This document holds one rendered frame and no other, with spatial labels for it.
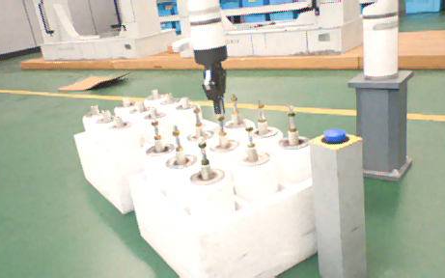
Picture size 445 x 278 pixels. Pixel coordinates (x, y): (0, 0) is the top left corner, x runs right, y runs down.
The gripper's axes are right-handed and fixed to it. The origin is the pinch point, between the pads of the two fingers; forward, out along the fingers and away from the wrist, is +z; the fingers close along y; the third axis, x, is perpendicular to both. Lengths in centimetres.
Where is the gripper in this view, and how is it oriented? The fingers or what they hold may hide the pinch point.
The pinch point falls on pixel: (218, 107)
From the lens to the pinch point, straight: 100.4
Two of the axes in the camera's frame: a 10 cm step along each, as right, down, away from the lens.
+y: 2.5, -3.6, 9.0
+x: -9.6, 0.4, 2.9
